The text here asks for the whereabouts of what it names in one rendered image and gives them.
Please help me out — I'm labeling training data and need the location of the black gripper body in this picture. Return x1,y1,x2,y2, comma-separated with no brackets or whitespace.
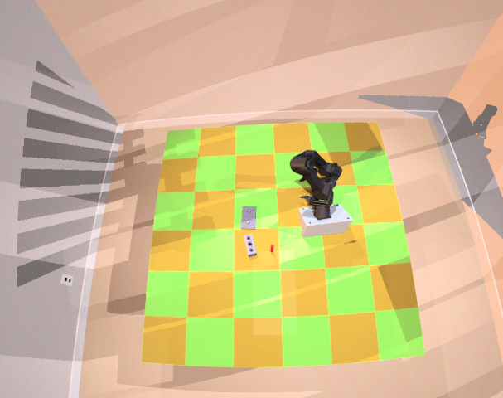
307,168,318,206

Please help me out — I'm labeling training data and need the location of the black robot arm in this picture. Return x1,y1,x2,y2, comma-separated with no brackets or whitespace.
290,150,343,221

